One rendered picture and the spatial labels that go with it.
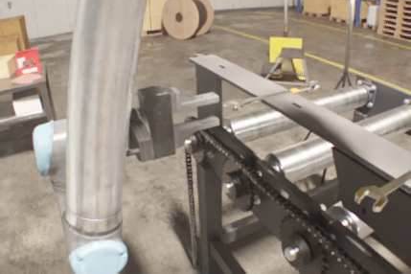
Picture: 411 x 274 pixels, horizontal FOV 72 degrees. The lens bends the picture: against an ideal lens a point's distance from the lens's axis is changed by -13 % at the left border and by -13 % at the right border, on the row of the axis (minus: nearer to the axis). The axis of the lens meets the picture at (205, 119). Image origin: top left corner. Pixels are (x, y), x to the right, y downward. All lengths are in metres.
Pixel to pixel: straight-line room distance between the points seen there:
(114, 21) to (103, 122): 0.12
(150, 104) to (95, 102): 0.20
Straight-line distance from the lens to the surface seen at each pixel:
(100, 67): 0.38
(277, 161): 1.01
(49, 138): 0.56
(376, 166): 0.53
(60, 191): 0.61
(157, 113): 0.58
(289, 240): 0.76
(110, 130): 0.40
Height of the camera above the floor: 1.44
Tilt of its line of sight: 26 degrees down
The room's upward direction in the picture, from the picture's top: 2 degrees counter-clockwise
